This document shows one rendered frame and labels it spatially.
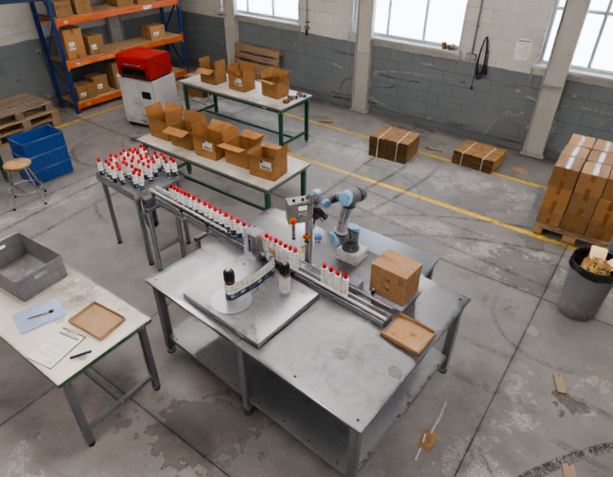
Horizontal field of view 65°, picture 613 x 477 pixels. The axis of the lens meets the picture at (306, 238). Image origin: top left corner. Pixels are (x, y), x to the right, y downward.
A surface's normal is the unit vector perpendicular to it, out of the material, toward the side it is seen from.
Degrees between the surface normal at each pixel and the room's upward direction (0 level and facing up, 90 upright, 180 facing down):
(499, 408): 0
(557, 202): 92
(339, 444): 2
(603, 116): 90
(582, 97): 90
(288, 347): 0
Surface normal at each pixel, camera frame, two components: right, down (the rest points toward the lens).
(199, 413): 0.01, -0.81
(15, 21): 0.81, 0.35
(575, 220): -0.58, 0.43
